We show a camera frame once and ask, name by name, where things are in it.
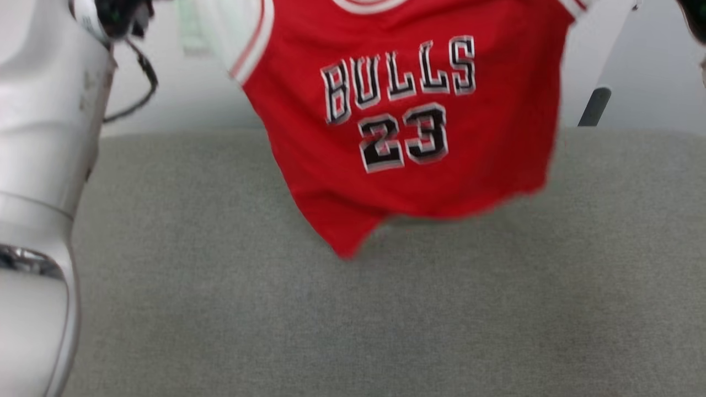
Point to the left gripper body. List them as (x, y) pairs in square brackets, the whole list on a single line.
[(118, 16)]

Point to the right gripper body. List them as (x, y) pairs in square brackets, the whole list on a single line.
[(696, 16)]

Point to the red and white Bulls jersey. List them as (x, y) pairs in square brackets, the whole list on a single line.
[(413, 176)]

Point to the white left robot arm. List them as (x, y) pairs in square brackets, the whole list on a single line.
[(38, 138)]

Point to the black slanted furniture leg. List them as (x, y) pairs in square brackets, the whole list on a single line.
[(595, 107)]

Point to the grey wall panel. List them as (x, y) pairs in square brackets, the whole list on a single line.
[(656, 82)]

